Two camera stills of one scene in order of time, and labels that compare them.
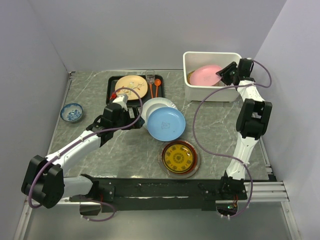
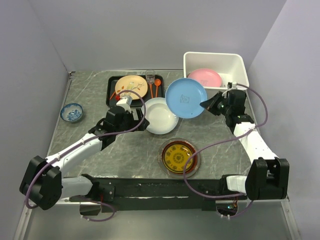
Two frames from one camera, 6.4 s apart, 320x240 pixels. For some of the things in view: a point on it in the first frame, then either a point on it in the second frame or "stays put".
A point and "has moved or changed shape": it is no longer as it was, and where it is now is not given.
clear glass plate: [176, 175] stays put
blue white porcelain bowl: [71, 112] stays put
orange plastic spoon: [157, 82] stays put
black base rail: [163, 194] stays put
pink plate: [205, 75] has moved or changed shape
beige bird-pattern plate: [138, 83] stays put
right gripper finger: [230, 72] to [210, 104]
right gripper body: [234, 73] to [228, 108]
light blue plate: [166, 124] to [183, 96]
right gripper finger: [227, 77] to [216, 111]
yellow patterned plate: [178, 158] stays put
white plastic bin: [192, 60] stays put
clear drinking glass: [150, 75] stays put
